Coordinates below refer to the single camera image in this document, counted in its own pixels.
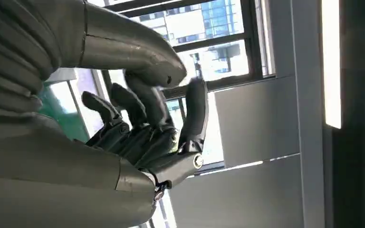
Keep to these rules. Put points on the dark window frame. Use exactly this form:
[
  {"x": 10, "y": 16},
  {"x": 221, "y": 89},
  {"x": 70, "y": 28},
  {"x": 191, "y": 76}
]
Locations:
[{"x": 251, "y": 41}]

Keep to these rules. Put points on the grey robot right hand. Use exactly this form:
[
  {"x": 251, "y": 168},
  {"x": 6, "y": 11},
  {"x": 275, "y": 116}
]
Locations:
[{"x": 59, "y": 176}]

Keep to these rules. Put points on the green conveyor belt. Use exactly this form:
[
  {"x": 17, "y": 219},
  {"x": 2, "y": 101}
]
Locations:
[{"x": 66, "y": 119}]

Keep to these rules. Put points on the white light strip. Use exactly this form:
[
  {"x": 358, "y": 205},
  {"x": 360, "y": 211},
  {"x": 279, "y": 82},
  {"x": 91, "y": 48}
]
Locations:
[{"x": 331, "y": 63}]

